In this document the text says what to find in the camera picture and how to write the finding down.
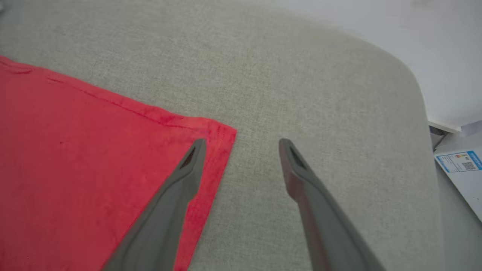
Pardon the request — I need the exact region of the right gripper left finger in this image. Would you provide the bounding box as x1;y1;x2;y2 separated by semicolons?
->
102;139;207;271

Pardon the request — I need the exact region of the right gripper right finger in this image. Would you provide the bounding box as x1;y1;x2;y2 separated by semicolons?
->
279;139;384;271

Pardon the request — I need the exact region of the red and white jersey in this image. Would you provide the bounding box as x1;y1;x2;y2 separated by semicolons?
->
0;56;237;271

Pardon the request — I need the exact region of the white box with blue label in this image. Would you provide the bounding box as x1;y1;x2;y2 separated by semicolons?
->
434;149;482;223

